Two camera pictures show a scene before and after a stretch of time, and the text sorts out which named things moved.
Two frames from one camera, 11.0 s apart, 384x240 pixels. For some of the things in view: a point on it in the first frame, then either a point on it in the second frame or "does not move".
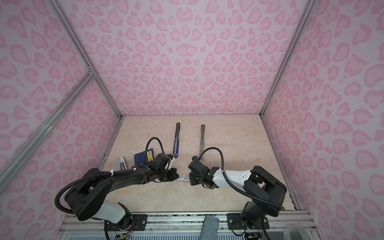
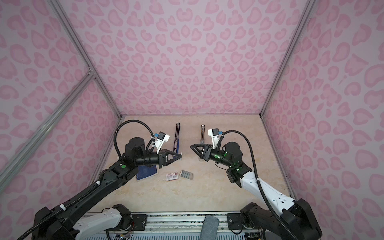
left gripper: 174,171 to 163,157
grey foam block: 210,228 does not move
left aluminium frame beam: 9,171 does not move
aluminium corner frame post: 308,8 does not move
